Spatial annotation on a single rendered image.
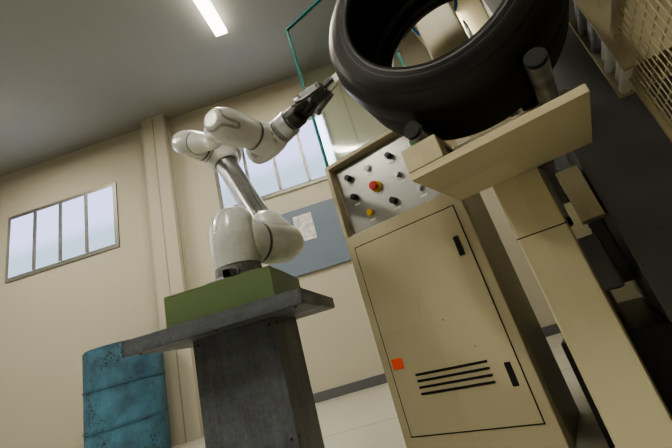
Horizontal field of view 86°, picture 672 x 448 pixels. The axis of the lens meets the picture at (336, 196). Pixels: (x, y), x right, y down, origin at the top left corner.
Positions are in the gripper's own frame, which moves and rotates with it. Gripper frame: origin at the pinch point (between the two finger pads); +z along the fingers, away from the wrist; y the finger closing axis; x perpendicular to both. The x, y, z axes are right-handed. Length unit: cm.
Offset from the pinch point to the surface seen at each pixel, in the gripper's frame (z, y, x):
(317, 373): -225, 202, 70
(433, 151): 15.8, -9.4, 43.7
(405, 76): 20.3, -14.9, 27.1
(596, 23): 61, 21, 28
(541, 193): 28, 28, 57
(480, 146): 24, -9, 49
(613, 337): 22, 27, 94
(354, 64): 11.7, -15.3, 14.6
